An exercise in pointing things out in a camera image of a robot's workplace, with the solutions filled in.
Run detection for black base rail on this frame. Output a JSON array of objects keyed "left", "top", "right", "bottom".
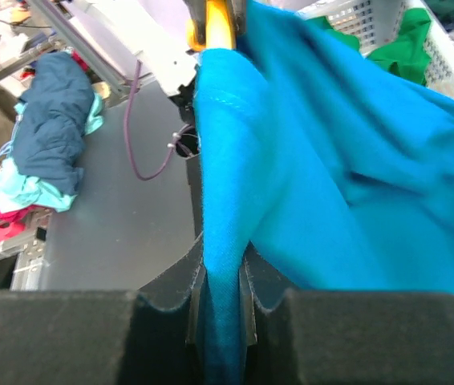
[{"left": 174, "top": 83, "right": 205, "bottom": 241}]

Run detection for white plastic basket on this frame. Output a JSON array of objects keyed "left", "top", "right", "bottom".
[{"left": 298, "top": 1, "right": 454, "bottom": 99}]

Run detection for bright green t shirt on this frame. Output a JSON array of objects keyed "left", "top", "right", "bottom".
[{"left": 306, "top": 4, "right": 432, "bottom": 86}]

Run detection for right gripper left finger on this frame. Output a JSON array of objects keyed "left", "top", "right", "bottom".
[{"left": 0, "top": 241, "right": 204, "bottom": 384}]

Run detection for teal blue t shirt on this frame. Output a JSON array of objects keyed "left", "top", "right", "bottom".
[{"left": 194, "top": 1, "right": 454, "bottom": 384}]

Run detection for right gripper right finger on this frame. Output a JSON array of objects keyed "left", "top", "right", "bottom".
[{"left": 239, "top": 247, "right": 454, "bottom": 384}]

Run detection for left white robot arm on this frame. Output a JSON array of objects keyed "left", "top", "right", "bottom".
[{"left": 129, "top": 1, "right": 198, "bottom": 124}]

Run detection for yellow hanger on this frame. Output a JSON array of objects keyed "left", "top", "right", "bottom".
[{"left": 184, "top": 0, "right": 236, "bottom": 52}]

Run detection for navy blue garment pile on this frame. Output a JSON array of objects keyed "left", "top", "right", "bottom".
[{"left": 0, "top": 51, "right": 103, "bottom": 214}]

